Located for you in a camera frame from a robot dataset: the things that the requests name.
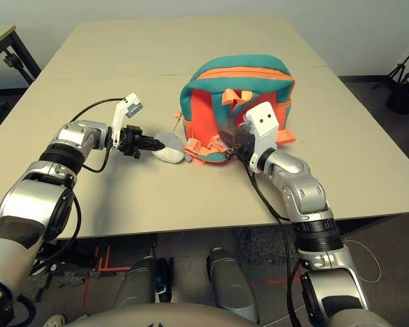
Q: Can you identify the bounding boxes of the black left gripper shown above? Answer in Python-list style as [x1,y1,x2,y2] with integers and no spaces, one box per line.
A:
[118,125,165,159]

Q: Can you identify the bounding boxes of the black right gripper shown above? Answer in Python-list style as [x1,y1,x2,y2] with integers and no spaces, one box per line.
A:
[218,131,258,161]

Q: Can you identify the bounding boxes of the grey plush shark keychain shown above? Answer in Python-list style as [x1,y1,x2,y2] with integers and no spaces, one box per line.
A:
[152,131,187,165]

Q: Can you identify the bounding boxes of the orange and teal backpack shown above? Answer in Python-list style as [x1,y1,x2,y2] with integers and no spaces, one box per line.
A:
[172,53,297,166]

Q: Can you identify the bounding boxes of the grey robot right leg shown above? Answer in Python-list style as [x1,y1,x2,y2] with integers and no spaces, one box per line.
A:
[206,247,260,323]

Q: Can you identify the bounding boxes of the grey robot leg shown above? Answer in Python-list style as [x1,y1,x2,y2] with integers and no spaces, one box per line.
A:
[206,247,260,323]
[114,257,175,309]

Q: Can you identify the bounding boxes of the grey robot left leg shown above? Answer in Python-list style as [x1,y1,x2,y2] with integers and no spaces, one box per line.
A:
[114,257,175,309]

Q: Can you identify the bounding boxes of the black framed side table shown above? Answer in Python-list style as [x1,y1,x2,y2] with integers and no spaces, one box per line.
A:
[0,22,42,86]

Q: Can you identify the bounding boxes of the grey robot torso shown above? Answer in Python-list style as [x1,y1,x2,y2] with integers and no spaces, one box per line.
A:
[67,302,256,327]

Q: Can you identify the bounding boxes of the black equipment bag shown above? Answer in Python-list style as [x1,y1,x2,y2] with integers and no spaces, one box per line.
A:
[385,72,409,115]

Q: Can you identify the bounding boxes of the black tripod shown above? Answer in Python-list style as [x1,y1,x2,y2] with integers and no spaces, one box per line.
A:
[373,40,409,90]

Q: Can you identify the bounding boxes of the white shoe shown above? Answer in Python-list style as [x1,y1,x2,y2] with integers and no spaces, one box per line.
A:
[44,313,67,327]

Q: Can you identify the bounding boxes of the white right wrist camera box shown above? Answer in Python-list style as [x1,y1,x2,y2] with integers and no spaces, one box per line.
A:
[243,101,280,174]

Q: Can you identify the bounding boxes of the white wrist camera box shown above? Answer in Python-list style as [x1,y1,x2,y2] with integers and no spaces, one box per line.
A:
[110,92,145,151]
[243,101,280,174]

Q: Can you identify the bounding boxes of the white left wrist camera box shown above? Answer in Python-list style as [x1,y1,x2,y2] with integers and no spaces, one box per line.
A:
[110,92,145,151]

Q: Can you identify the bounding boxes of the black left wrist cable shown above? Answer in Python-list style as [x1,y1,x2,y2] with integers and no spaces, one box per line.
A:
[70,97,124,173]

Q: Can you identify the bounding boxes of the black left elbow cable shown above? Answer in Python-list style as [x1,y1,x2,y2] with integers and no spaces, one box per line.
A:
[29,194,82,277]

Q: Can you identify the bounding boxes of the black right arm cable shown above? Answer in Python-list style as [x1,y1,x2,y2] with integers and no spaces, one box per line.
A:
[239,159,306,327]

